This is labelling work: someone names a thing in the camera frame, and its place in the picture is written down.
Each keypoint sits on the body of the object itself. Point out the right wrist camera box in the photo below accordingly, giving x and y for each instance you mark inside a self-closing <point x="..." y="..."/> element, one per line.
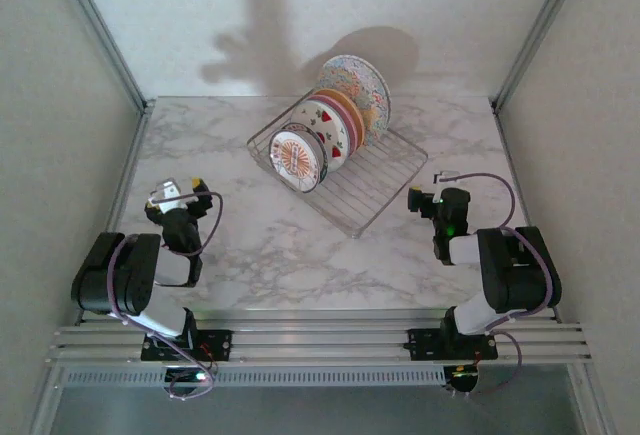
<point x="438" y="187"/>

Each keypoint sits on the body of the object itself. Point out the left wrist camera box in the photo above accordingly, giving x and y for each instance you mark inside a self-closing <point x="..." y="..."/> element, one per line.
<point x="167" y="192"/>

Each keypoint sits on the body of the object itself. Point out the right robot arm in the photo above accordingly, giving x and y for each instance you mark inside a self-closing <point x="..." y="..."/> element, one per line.
<point x="515" y="275"/>

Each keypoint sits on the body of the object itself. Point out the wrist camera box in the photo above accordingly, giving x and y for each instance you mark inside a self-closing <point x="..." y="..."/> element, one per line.
<point x="167" y="192"/>
<point x="438" y="187"/>

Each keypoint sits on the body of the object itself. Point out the aluminium frame post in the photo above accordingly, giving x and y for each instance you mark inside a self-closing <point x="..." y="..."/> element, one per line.
<point x="100" y="30"/>
<point x="545" y="25"/>

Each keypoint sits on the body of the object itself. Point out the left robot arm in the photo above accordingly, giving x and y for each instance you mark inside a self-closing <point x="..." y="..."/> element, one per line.
<point x="100" y="275"/>

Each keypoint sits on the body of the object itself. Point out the white strawberry print plate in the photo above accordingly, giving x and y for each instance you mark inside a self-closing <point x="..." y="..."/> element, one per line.
<point x="320" y="117"/>

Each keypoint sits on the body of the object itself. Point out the aluminium table side rail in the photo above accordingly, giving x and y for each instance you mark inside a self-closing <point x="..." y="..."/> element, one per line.
<point x="510" y="155"/>
<point x="134" y="145"/>

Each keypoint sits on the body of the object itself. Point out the electronics board with green light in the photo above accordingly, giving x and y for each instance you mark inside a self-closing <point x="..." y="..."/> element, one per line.
<point x="192" y="379"/>
<point x="462" y="379"/>

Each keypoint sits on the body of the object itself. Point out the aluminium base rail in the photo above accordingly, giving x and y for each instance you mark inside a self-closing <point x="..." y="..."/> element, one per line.
<point x="320" y="340"/>

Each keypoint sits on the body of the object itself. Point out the aluminium frame leg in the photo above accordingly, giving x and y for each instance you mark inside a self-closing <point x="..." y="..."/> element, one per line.
<point x="47" y="405"/>
<point x="595" y="405"/>

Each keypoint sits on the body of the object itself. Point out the small orange sunburst plate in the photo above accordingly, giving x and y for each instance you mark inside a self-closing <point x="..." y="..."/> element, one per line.
<point x="295" y="160"/>

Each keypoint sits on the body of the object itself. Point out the large multicolour patterned plate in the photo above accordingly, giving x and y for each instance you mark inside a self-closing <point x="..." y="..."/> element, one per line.
<point x="357" y="80"/>

